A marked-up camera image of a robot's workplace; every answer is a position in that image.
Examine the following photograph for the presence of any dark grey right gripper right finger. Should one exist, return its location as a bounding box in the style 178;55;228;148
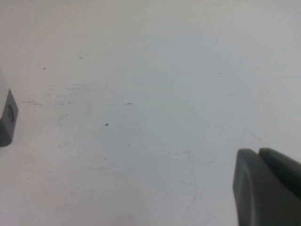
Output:
258;147;301;226

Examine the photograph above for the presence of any white and grey button box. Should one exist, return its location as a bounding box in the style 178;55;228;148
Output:
0;68;19;148

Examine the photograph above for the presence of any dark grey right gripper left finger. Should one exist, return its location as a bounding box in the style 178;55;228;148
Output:
232;148;268;226

